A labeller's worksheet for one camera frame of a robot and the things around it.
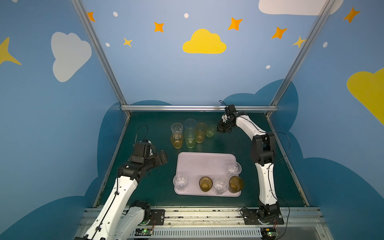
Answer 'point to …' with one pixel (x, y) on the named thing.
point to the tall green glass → (190, 138)
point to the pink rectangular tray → (206, 171)
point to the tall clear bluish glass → (190, 128)
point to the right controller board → (269, 233)
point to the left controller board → (143, 232)
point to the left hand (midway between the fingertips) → (162, 157)
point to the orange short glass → (177, 139)
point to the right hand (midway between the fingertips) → (218, 128)
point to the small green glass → (212, 130)
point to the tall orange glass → (201, 129)
